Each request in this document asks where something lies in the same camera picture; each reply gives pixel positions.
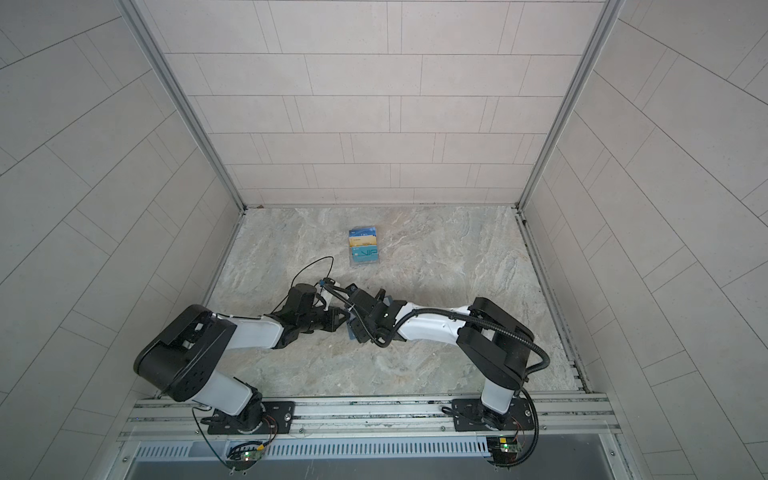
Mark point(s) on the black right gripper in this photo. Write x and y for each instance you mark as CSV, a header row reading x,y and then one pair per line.
x,y
359,334

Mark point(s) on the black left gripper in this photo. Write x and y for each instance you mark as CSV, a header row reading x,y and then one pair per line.
x,y
333,316

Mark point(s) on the gold VIP card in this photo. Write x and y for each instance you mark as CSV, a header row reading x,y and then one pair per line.
x,y
372,242

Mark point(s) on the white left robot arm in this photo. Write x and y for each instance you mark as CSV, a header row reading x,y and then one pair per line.
x,y
182,359

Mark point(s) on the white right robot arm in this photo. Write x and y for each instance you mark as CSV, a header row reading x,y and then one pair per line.
x,y
498,345

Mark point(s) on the teal VIP card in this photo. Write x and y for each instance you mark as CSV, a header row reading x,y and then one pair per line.
x,y
365,254

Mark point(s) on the dark blue VIP card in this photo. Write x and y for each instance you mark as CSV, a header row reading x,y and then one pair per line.
x,y
363,231

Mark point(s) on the white vent grille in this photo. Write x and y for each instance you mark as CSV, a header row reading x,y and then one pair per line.
x,y
329,448

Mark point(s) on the left circuit board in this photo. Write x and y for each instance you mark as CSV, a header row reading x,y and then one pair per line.
x,y
243,456

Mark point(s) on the circuit board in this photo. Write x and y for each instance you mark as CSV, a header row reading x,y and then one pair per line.
x,y
243,456
503,451

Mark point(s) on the right circuit board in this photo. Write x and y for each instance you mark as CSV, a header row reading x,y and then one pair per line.
x,y
503,451

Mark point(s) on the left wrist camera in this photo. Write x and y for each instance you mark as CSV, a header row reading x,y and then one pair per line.
x,y
327,285

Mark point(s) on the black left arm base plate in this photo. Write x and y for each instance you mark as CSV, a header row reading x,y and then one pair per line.
x,y
264,418

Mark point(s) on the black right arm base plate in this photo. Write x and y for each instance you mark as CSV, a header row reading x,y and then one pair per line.
x,y
492,414

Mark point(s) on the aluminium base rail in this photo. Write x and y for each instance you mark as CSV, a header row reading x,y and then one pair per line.
x,y
381,416

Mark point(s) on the left aluminium corner post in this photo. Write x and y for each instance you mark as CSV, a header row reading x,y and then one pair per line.
x,y
139,28

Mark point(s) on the aluminium corner post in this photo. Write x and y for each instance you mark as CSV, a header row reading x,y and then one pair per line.
x,y
599,36
139,28

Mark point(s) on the right aluminium corner post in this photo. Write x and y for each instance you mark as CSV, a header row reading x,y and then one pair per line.
x,y
599,36

